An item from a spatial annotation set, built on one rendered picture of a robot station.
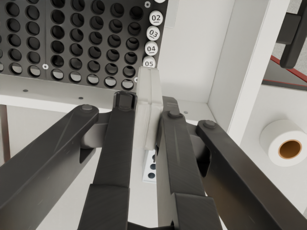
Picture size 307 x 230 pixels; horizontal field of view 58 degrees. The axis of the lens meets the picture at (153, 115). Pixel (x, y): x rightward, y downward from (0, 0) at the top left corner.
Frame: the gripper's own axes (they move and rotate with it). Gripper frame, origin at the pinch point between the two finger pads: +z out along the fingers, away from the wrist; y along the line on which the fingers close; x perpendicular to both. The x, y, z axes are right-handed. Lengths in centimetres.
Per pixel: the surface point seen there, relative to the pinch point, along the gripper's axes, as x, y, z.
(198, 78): -2.8, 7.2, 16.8
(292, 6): 7, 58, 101
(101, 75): -2.2, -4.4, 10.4
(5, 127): -20.5, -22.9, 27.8
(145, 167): -20.5, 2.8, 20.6
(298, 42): 4.3, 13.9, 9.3
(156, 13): 4.8, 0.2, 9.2
